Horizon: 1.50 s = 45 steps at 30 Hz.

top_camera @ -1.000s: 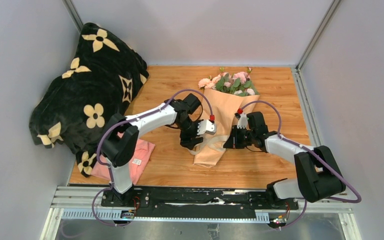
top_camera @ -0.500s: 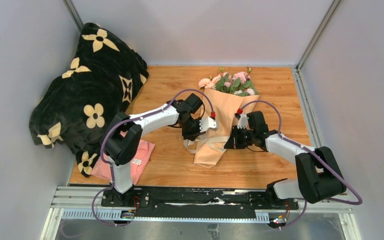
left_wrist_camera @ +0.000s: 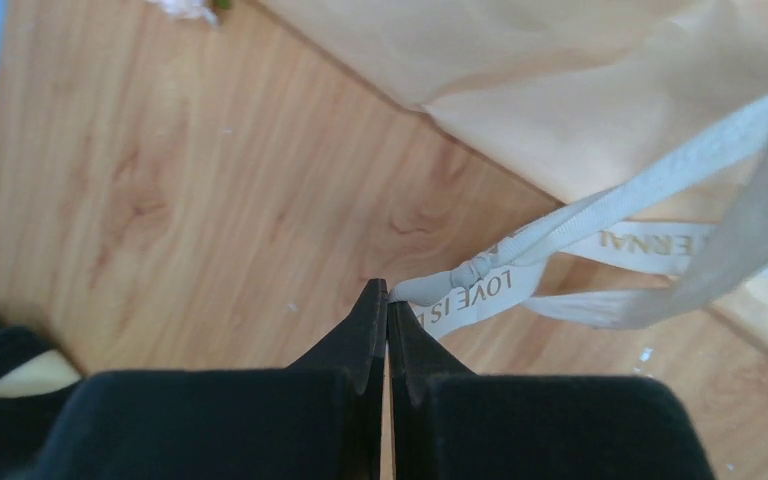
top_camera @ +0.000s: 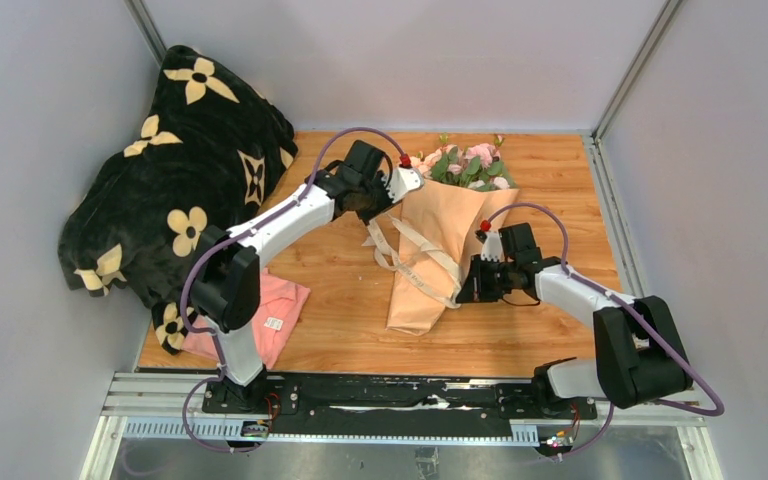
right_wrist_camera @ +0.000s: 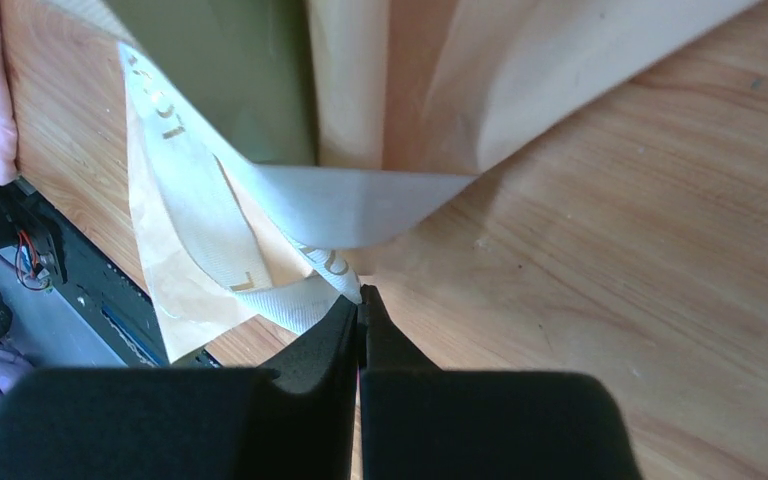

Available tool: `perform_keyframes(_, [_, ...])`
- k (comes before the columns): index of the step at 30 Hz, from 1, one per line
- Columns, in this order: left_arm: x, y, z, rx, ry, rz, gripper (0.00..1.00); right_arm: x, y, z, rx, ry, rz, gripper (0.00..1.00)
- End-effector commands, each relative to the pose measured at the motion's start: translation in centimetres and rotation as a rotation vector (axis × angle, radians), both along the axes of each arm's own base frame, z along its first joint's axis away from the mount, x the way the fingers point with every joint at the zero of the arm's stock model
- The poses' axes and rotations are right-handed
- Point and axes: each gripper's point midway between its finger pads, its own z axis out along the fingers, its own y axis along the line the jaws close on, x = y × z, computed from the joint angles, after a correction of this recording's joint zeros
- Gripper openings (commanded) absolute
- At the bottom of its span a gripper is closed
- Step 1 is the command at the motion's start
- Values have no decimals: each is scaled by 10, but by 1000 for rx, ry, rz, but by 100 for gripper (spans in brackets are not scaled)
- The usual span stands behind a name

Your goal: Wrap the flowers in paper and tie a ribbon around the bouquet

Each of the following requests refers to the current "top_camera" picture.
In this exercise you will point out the beige ribbon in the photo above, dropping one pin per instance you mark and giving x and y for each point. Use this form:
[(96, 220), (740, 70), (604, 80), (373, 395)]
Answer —
[(388, 258)]

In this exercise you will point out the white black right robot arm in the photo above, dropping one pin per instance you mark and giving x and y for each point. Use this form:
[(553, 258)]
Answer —
[(638, 353)]

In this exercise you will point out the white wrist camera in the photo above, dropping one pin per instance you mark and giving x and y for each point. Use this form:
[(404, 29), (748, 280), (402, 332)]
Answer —
[(402, 181), (491, 245)]

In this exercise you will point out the green and tan wrapping paper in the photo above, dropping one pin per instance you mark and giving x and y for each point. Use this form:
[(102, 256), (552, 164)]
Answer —
[(436, 242)]

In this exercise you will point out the pink folded cloth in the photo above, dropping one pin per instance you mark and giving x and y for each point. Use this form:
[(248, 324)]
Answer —
[(281, 304)]

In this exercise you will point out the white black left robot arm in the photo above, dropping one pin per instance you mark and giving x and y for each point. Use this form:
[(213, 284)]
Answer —
[(224, 285)]

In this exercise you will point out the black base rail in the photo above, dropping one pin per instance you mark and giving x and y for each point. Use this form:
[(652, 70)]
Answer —
[(355, 409)]

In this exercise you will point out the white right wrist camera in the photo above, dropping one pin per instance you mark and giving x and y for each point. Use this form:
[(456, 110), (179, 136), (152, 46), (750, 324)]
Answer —
[(491, 245)]

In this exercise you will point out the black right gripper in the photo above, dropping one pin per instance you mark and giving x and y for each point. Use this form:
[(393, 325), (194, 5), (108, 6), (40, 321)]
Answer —
[(475, 288)]

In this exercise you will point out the black blanket with cream flowers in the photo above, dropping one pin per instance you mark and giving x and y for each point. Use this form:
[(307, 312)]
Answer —
[(209, 153)]

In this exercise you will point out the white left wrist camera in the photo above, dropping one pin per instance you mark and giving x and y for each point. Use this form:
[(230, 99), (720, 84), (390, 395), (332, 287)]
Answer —
[(402, 181)]

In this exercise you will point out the pink fake rose stem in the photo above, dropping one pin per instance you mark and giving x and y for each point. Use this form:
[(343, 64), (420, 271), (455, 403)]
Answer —
[(424, 164), (479, 167)]

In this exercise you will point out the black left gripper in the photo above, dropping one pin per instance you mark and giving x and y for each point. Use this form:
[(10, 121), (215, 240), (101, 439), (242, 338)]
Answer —
[(367, 216)]

